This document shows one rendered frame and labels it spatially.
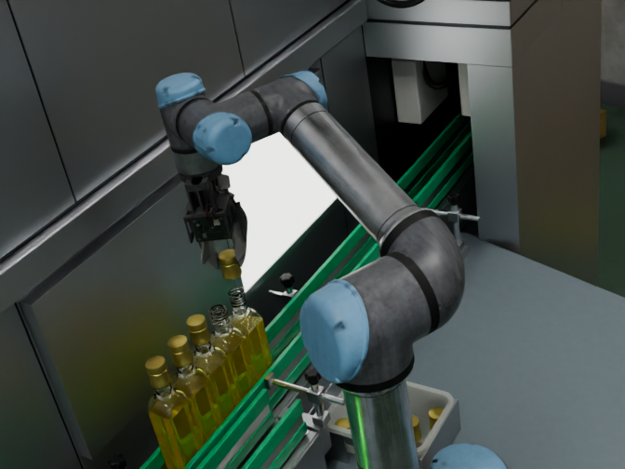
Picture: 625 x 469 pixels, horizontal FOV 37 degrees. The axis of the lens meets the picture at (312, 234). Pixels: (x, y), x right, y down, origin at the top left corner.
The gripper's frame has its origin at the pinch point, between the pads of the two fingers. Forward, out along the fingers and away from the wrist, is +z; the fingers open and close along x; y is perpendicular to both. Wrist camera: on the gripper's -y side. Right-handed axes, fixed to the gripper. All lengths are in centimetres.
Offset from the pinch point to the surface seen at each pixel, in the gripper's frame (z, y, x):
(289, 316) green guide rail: 28.2, -18.1, 4.3
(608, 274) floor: 125, -150, 96
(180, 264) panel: 4.7, -6.7, -11.1
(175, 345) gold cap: 5.8, 15.6, -8.2
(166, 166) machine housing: -14.1, -10.8, -9.8
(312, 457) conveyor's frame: 37.6, 12.6, 9.6
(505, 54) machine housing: -3, -65, 56
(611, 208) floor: 125, -194, 106
